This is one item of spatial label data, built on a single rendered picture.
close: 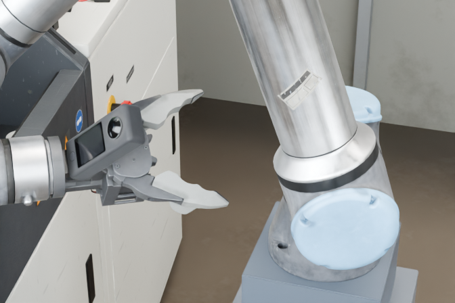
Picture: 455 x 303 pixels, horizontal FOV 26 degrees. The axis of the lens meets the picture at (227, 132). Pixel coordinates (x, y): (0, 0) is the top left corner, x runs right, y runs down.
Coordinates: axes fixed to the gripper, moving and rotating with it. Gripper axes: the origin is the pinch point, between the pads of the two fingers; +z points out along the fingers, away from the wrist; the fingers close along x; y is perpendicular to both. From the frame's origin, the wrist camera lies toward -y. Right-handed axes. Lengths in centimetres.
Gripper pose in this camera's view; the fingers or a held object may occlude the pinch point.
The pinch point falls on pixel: (218, 143)
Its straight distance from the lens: 117.6
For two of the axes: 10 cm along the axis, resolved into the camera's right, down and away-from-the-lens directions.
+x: 2.1, 8.9, -4.1
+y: -2.3, 4.5, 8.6
